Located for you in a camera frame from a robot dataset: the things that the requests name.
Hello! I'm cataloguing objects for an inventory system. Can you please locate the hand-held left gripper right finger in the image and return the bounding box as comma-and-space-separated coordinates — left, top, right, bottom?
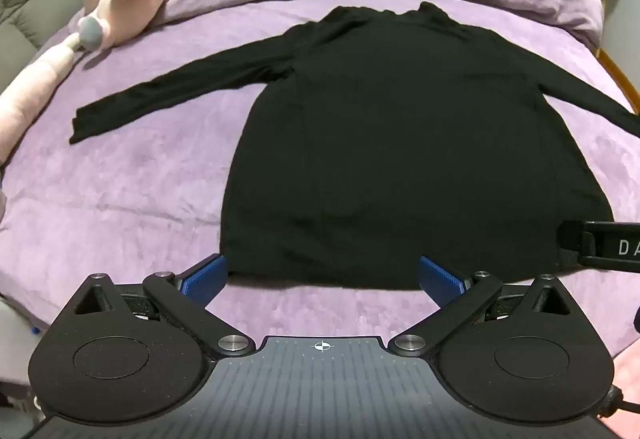
387, 255, 579, 360

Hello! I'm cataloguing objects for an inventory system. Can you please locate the black long-sleeve shirt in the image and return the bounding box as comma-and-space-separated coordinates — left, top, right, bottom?
69, 2, 640, 292

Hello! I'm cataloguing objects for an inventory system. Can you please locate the long pink plush toy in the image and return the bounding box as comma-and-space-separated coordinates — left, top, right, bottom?
0, 32, 84, 170

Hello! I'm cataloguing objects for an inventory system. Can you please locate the wooden bed frame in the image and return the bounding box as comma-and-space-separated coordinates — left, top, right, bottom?
597, 48, 640, 116

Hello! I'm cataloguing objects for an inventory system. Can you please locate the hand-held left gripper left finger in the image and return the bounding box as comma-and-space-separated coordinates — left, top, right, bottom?
64, 254, 256, 360

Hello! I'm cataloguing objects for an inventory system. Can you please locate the purple bed sheet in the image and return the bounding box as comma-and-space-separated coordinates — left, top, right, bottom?
0, 0, 640, 370

